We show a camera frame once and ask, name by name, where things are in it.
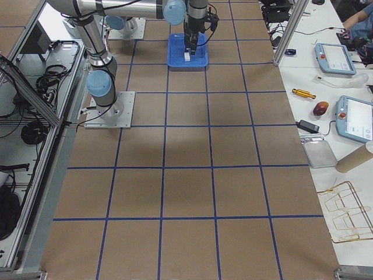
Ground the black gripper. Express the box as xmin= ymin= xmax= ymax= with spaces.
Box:
xmin=184 ymin=20 xmax=204 ymax=55

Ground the white block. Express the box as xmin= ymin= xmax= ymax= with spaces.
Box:
xmin=184 ymin=52 xmax=191 ymax=62

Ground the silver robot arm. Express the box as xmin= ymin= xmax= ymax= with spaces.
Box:
xmin=49 ymin=1 xmax=219 ymax=120

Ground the blue plastic tray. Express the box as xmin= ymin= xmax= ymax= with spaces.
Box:
xmin=167 ymin=33 xmax=209 ymax=71

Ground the small blue black device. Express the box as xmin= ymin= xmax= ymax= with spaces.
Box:
xmin=284 ymin=48 xmax=297 ymax=57

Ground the brass cylinder tool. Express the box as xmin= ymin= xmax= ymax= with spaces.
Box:
xmin=291 ymin=89 xmax=316 ymax=100

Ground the black power adapter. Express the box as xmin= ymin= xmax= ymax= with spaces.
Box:
xmin=296 ymin=120 xmax=319 ymax=134

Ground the red mango fruit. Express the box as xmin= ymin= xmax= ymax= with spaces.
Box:
xmin=312 ymin=101 xmax=329 ymax=116

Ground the upper teach pendant tablet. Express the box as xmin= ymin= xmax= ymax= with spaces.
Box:
xmin=314 ymin=43 xmax=356 ymax=76

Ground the teach pendant tablet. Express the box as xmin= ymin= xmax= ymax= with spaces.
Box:
xmin=336 ymin=95 xmax=372 ymax=143
xmin=314 ymin=43 xmax=356 ymax=76

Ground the person in blue shirt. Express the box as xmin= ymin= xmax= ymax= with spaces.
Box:
xmin=343 ymin=3 xmax=372 ymax=38

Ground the lower teach pendant tablet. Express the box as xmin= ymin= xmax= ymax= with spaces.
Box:
xmin=336 ymin=95 xmax=372 ymax=143

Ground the cardboard tube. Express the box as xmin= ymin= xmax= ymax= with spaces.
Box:
xmin=335 ymin=141 xmax=372 ymax=173

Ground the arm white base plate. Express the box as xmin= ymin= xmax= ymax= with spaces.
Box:
xmin=107 ymin=16 xmax=146 ymax=40
xmin=83 ymin=91 xmax=135 ymax=129

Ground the aluminium frame post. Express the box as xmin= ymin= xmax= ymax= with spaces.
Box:
xmin=273 ymin=0 xmax=308 ymax=66

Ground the gold wire rack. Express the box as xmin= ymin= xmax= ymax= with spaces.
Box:
xmin=317 ymin=181 xmax=372 ymax=244

